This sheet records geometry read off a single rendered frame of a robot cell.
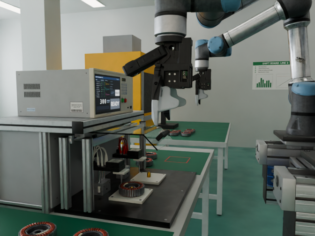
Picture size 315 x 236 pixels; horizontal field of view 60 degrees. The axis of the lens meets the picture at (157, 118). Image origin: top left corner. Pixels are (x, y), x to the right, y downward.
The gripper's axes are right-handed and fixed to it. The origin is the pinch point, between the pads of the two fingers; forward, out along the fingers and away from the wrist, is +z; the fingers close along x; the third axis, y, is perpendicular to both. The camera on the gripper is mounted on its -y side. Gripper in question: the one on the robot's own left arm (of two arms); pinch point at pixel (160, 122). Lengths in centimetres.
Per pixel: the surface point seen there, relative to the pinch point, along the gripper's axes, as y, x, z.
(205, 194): 3, 159, 76
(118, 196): -27, 41, 37
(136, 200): -18, 39, 37
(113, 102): -36, 57, -2
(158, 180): -16, 66, 36
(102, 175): -38, 49, 31
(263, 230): 54, 185, 114
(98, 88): -36, 43, -9
